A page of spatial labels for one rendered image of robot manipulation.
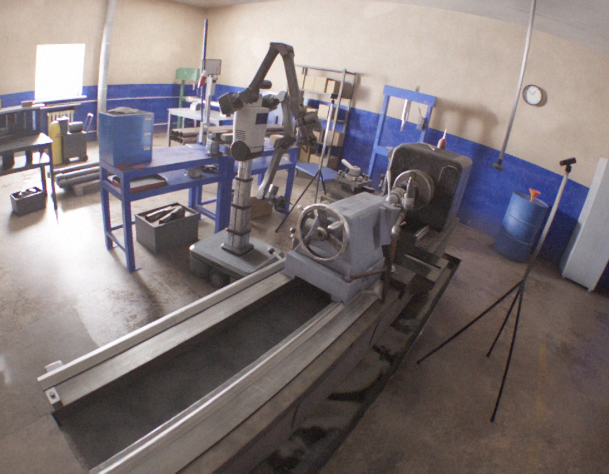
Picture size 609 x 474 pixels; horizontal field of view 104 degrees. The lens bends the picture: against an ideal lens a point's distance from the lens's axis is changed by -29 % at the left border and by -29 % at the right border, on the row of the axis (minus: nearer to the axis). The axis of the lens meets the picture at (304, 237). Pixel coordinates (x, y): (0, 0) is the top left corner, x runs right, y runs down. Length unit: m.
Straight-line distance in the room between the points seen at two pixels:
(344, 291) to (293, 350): 0.33
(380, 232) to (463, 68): 4.49
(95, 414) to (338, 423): 0.93
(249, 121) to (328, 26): 4.69
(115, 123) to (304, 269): 1.89
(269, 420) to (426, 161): 1.89
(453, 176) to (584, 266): 3.57
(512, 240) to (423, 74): 2.96
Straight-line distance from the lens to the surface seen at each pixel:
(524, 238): 4.99
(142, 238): 3.29
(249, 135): 2.32
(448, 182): 2.24
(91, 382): 1.01
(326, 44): 6.70
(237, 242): 2.63
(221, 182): 3.20
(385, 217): 1.47
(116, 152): 2.73
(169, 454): 0.85
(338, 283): 1.27
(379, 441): 1.96
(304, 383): 1.00
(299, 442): 1.38
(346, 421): 1.48
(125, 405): 1.08
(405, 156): 2.36
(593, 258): 5.40
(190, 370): 1.14
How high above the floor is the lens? 1.60
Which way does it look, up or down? 26 degrees down
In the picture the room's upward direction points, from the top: 11 degrees clockwise
